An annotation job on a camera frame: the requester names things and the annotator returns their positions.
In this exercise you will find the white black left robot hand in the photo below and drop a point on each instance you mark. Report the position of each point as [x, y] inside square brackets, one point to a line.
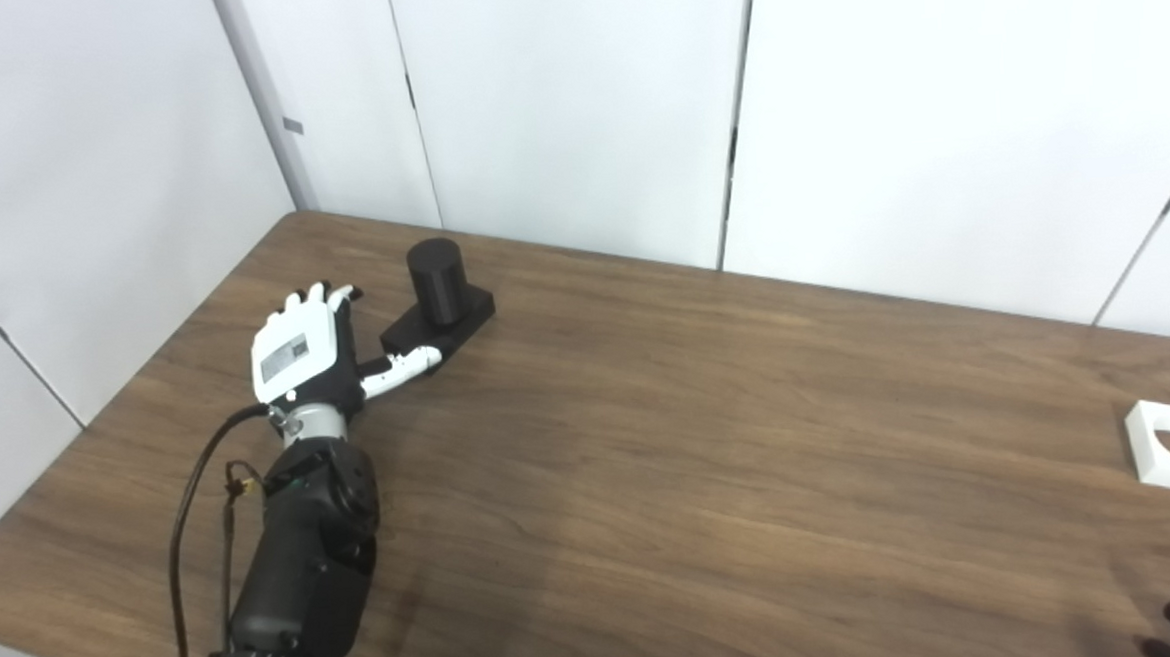
[296, 354]

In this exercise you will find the black peg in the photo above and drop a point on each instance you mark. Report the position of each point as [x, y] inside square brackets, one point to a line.
[438, 286]

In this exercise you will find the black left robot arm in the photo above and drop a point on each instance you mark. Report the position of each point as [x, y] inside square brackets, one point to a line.
[302, 574]

